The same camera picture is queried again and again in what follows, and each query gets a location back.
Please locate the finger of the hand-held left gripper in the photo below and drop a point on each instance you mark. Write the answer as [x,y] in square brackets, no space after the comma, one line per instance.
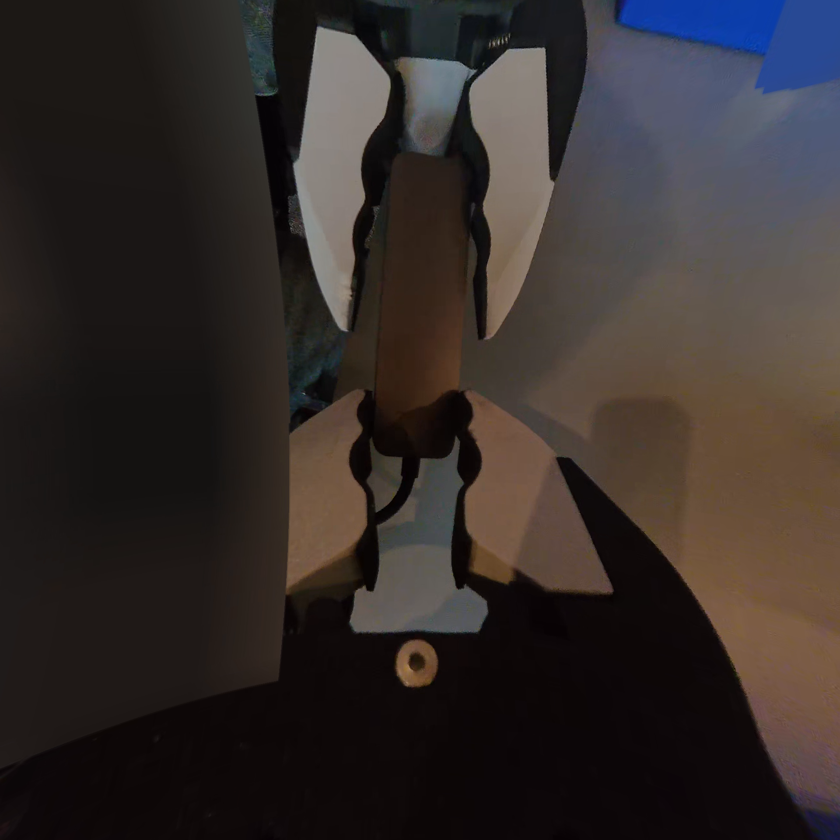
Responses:
[515,164]
[334,164]

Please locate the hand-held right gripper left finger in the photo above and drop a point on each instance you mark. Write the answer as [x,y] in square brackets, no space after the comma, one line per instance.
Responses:
[321,518]

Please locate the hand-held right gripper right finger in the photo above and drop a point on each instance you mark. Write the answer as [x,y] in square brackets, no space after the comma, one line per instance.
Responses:
[531,525]

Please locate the grey usb hub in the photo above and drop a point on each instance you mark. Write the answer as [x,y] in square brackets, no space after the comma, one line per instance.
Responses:
[420,295]

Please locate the blue plastic bin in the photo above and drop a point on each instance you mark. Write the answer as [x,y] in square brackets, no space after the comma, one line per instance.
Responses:
[695,19]

